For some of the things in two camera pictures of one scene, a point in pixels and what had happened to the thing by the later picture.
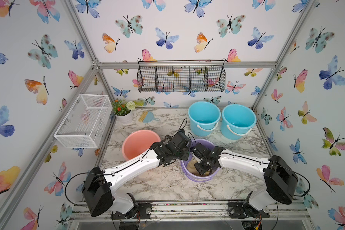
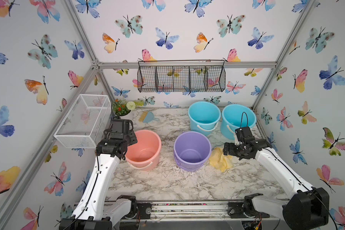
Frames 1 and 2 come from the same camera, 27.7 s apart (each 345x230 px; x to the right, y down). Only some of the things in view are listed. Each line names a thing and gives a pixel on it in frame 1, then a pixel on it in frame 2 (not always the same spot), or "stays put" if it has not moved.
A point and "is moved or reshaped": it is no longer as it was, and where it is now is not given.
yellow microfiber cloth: [192, 168] is moved or reshaped
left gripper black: [185, 155] → [132, 135]
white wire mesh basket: [84, 122] stays put
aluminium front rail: [199, 211] stays put
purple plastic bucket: [193, 177] is moved or reshaped
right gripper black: [200, 170] → [231, 146]
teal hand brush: [147, 116] stays put
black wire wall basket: [181, 75] stays put
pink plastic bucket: [138, 142] stays put
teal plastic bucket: [204, 116] stays put
